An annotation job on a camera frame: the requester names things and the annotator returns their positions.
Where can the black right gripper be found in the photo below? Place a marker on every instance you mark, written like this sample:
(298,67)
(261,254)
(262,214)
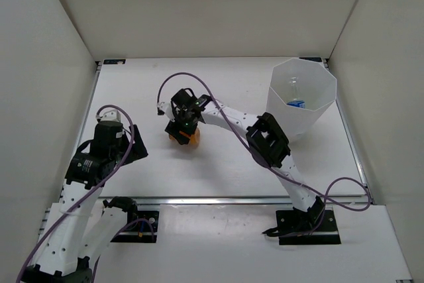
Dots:
(175,126)

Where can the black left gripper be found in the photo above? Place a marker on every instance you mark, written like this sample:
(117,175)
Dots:
(138,150)

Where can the orange juice bottle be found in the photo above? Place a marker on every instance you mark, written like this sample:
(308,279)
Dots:
(185,139)

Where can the clear bottle blue label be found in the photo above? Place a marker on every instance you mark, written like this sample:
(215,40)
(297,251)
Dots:
(295,99)

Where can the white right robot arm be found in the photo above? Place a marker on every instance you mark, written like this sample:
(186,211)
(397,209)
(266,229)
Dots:
(260,134)

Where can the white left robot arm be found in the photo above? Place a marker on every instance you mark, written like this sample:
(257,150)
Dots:
(66,252)

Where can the white plastic bin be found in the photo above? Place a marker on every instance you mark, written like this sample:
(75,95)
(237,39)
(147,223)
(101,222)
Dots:
(300,91)

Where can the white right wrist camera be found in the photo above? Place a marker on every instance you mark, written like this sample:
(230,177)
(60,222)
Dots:
(164,108)

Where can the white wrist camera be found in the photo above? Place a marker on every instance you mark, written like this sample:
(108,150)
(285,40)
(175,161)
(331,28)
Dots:
(164,108)
(113,116)

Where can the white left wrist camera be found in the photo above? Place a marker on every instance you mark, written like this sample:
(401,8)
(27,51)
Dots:
(113,116)

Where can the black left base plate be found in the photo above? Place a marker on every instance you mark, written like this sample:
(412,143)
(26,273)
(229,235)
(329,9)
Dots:
(145,230)

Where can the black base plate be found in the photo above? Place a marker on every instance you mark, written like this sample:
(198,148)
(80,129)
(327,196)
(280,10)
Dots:
(145,230)
(290,230)

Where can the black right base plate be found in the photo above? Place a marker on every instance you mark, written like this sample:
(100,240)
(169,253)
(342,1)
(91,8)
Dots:
(290,230)

